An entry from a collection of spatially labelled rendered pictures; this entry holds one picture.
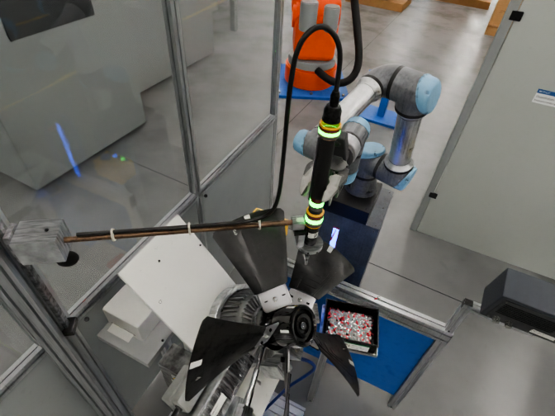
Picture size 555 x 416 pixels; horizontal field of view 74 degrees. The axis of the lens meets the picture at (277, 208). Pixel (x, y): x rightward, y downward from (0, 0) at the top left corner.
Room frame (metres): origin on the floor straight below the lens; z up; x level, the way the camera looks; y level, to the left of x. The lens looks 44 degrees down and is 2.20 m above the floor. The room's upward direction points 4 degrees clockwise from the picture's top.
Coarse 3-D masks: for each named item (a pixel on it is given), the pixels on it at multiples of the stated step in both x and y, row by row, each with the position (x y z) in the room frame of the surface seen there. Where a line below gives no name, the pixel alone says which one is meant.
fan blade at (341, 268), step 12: (300, 252) 0.83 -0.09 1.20; (324, 252) 0.84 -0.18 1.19; (336, 252) 0.86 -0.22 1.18; (300, 264) 0.78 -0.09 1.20; (312, 264) 0.78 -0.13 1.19; (324, 264) 0.79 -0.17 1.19; (336, 264) 0.80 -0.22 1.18; (348, 264) 0.82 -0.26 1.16; (300, 276) 0.73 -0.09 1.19; (312, 276) 0.74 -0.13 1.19; (324, 276) 0.74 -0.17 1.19; (336, 276) 0.76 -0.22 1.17; (348, 276) 0.78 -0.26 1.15; (300, 288) 0.69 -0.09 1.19; (312, 288) 0.69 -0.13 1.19; (324, 288) 0.70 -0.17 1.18
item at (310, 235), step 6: (330, 96) 0.64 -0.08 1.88; (336, 96) 0.64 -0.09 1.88; (330, 102) 0.64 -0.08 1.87; (336, 102) 0.64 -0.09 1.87; (324, 108) 0.65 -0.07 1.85; (330, 108) 0.63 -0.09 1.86; (336, 108) 0.63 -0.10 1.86; (324, 114) 0.64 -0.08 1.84; (330, 114) 0.63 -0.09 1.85; (336, 114) 0.63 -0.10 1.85; (324, 120) 0.63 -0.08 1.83; (330, 120) 0.63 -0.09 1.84; (336, 120) 0.63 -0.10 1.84; (306, 228) 0.64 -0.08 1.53; (318, 228) 0.63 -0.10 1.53; (306, 234) 0.63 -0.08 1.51; (312, 234) 0.63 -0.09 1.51; (306, 240) 0.63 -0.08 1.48; (312, 240) 0.63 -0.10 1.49
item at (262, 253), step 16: (224, 240) 0.70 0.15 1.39; (240, 240) 0.70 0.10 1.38; (256, 240) 0.71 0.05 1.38; (272, 240) 0.72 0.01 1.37; (240, 256) 0.67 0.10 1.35; (256, 256) 0.68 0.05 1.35; (272, 256) 0.68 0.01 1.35; (240, 272) 0.64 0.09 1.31; (256, 272) 0.65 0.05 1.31; (272, 272) 0.65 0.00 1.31; (256, 288) 0.62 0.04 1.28; (272, 288) 0.62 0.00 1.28
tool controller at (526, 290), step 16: (512, 272) 0.76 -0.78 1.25; (496, 288) 0.75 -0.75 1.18; (512, 288) 0.71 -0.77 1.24; (528, 288) 0.71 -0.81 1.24; (544, 288) 0.71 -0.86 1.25; (496, 304) 0.70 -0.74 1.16; (512, 304) 0.67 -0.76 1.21; (528, 304) 0.66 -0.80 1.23; (544, 304) 0.66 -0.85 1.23; (496, 320) 0.69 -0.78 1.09; (512, 320) 0.68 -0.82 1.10; (528, 320) 0.66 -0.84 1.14; (544, 320) 0.64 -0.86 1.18; (544, 336) 0.64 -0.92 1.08
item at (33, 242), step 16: (16, 224) 0.53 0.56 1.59; (32, 224) 0.54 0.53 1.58; (48, 224) 0.54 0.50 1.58; (64, 224) 0.56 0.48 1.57; (16, 240) 0.49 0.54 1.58; (32, 240) 0.49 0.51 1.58; (48, 240) 0.49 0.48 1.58; (16, 256) 0.48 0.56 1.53; (32, 256) 0.48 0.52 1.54; (48, 256) 0.49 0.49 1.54; (64, 256) 0.50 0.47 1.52
